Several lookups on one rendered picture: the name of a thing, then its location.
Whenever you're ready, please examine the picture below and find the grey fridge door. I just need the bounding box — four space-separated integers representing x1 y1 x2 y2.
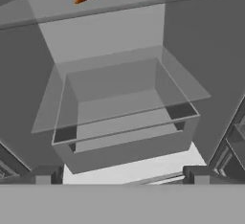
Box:
207 96 245 184
0 141 33 184

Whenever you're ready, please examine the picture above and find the grey fridge drawer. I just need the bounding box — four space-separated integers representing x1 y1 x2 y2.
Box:
51 56 201 175

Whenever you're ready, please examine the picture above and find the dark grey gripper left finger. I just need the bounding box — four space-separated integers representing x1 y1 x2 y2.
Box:
19 166 64 186

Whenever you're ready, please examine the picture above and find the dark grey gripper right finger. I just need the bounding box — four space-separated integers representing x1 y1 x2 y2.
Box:
182 166 232 186

